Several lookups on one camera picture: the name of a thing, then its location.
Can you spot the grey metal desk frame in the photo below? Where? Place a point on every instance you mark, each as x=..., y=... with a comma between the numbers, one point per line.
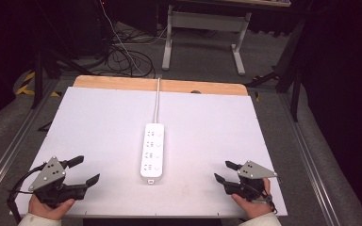
x=205, y=21

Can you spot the white board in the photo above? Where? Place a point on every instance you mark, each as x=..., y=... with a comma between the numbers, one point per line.
x=106, y=132

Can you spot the black metal stand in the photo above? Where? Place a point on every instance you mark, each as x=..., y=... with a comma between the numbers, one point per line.
x=37, y=78
x=295, y=81

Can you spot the white power strip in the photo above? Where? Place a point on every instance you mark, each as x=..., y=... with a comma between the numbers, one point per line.
x=152, y=150

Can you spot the person's left hand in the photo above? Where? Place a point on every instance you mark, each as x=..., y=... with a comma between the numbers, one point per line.
x=48, y=212

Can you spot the person's right hand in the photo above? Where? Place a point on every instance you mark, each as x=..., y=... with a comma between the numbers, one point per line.
x=256, y=208

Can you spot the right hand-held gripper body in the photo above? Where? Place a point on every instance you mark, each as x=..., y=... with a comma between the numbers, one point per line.
x=253, y=171

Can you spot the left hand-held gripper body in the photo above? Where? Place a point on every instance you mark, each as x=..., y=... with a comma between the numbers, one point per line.
x=48, y=175

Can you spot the aluminium rail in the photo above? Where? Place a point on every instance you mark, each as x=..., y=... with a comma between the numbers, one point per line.
x=308, y=157
x=12, y=147

